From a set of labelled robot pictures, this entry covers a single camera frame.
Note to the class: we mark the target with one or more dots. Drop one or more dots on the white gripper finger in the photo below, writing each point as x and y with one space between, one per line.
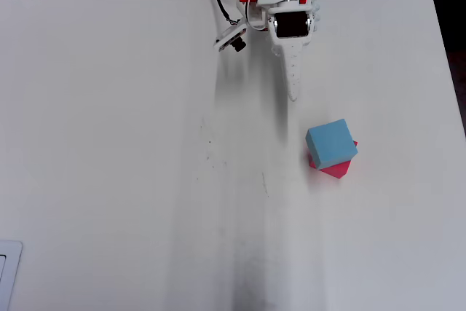
294 70

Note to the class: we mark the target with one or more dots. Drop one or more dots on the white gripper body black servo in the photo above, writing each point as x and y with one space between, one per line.
291 27

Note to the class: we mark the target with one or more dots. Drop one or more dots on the red foam cube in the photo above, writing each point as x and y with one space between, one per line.
338 170

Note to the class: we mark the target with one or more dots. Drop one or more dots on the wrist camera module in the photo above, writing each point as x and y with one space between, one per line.
229 38

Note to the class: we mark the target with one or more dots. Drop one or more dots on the ridged translucent gripper finger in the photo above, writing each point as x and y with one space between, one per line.
275 47

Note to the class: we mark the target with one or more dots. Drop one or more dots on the silver laptop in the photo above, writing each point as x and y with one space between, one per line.
12 271

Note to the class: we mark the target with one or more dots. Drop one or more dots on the blue foam cube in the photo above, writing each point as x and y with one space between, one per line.
329 143

